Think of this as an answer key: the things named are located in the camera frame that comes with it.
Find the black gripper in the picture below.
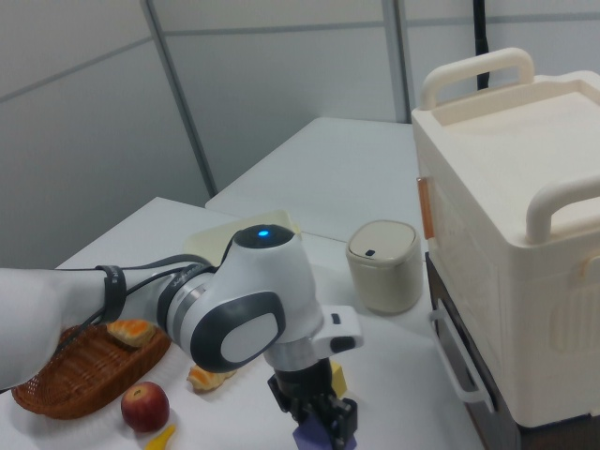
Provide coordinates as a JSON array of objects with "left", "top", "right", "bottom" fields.
[{"left": 266, "top": 357, "right": 361, "bottom": 450}]

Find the purple cube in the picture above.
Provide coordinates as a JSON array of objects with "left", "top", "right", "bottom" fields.
[{"left": 292, "top": 412, "right": 334, "bottom": 450}]

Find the yellow cube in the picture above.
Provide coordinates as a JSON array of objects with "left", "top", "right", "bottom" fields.
[{"left": 330, "top": 359, "right": 350, "bottom": 396}]

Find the long toy bread roll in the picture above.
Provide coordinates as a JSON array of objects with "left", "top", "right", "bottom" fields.
[{"left": 187, "top": 364, "right": 239, "bottom": 393}]

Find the yellow toy banana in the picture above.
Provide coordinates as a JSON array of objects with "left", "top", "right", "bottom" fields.
[{"left": 143, "top": 424, "right": 178, "bottom": 450}]

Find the small cream lidded bin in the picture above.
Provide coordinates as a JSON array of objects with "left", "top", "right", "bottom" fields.
[{"left": 345, "top": 219, "right": 423, "bottom": 315}]

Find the red toy apple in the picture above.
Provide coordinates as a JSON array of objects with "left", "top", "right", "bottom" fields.
[{"left": 120, "top": 381, "right": 171, "bottom": 433}]

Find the white square plastic container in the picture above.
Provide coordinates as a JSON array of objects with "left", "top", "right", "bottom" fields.
[{"left": 182, "top": 209, "right": 302, "bottom": 264}]

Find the short toy bread roll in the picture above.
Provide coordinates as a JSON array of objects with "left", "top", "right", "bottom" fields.
[{"left": 106, "top": 319, "right": 158, "bottom": 349}]

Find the brown wicker basket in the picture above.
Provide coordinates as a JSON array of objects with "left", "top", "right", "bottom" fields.
[{"left": 11, "top": 322, "right": 173, "bottom": 420}]

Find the black pole in background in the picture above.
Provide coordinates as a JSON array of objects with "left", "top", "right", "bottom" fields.
[{"left": 471, "top": 0, "right": 492, "bottom": 91}]

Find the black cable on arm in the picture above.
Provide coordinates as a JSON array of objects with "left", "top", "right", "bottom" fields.
[{"left": 55, "top": 263, "right": 218, "bottom": 353}]

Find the large cream box with handles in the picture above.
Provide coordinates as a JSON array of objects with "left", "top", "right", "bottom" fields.
[{"left": 411, "top": 46, "right": 600, "bottom": 428}]

